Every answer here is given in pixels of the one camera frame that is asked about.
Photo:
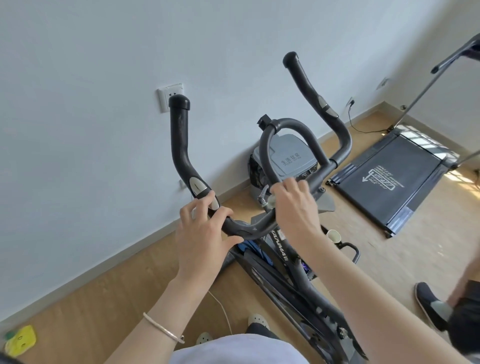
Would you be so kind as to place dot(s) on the grey lidded trash bin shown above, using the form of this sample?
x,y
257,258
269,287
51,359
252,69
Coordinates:
x,y
290,161

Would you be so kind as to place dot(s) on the person's left forearm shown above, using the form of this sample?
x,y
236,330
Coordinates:
x,y
161,318

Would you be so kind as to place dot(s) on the paper cup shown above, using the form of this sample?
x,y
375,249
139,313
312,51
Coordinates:
x,y
333,236

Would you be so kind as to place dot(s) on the person's right thumb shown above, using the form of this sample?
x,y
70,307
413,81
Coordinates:
x,y
274,197

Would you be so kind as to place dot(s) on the wall socket with plug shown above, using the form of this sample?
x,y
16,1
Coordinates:
x,y
350,102

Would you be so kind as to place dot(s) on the person's left middle finger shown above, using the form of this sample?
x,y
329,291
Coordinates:
x,y
204,198

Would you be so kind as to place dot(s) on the person's left hand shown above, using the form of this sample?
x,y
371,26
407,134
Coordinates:
x,y
198,243

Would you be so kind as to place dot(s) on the black exercise bike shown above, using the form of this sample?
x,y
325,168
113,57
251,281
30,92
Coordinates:
x,y
179,142

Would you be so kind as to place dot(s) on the black folding treadmill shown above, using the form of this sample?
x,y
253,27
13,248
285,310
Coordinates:
x,y
393,180

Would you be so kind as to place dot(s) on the person's right hand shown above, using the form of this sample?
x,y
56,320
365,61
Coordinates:
x,y
298,213

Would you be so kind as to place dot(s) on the person's white shirt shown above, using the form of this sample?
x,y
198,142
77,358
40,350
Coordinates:
x,y
236,350

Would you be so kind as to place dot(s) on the person's dark trousers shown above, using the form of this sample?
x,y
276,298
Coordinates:
x,y
260,332

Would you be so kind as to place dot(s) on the small white wall socket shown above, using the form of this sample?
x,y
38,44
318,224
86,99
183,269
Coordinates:
x,y
382,83

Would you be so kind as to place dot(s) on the yellow plastic toy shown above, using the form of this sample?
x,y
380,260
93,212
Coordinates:
x,y
20,340

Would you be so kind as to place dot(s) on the person's right forearm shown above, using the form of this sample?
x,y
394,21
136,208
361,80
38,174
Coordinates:
x,y
375,303

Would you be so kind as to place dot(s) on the white clog shoe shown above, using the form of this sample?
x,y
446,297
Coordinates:
x,y
204,338
258,321

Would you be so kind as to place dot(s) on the person's left thumb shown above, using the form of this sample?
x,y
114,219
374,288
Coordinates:
x,y
232,246

